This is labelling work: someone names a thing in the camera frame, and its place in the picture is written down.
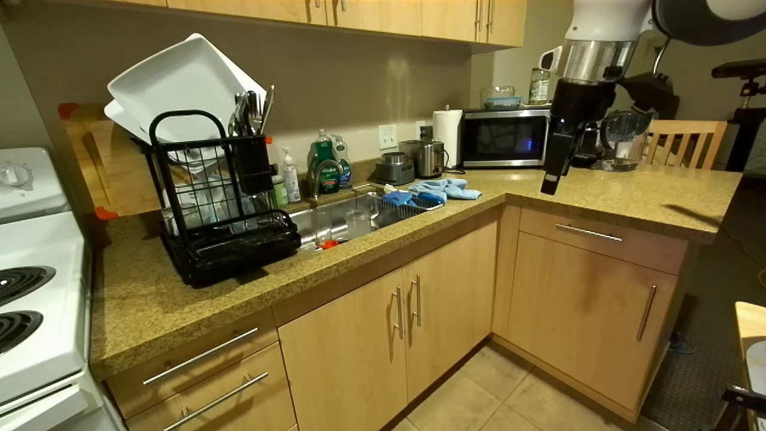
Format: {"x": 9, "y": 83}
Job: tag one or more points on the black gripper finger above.
{"x": 560, "y": 147}

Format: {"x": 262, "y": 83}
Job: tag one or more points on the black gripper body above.
{"x": 581, "y": 107}

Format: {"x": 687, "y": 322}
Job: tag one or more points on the wooden drawer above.
{"x": 642, "y": 246}

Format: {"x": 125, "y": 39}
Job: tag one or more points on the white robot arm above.
{"x": 600, "y": 45}

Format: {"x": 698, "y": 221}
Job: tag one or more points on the glass blender jar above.
{"x": 623, "y": 134}

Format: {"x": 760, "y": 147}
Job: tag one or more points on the black microwave oven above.
{"x": 503, "y": 136}

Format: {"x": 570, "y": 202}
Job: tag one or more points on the wooden chair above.
{"x": 685, "y": 141}

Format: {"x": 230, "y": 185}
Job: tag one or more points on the paper towel roll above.
{"x": 447, "y": 129}

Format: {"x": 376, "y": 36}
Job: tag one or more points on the wooden upper cabinets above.
{"x": 486, "y": 21}

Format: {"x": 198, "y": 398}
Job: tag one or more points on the blue cloth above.
{"x": 430, "y": 195}

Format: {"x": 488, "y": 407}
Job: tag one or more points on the black small appliance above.
{"x": 396, "y": 168}

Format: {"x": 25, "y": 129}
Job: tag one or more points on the blue soap bottle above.
{"x": 342, "y": 161}

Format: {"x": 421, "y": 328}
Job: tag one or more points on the green dish soap bottle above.
{"x": 324, "y": 168}

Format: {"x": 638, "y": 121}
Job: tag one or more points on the stainless steel sink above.
{"x": 333, "y": 223}

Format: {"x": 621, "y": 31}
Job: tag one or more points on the black dish drying rack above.
{"x": 213, "y": 192}

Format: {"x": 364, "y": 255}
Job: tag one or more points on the wooden cutting board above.
{"x": 110, "y": 164}

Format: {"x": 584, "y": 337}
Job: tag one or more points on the white electric stove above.
{"x": 47, "y": 382}

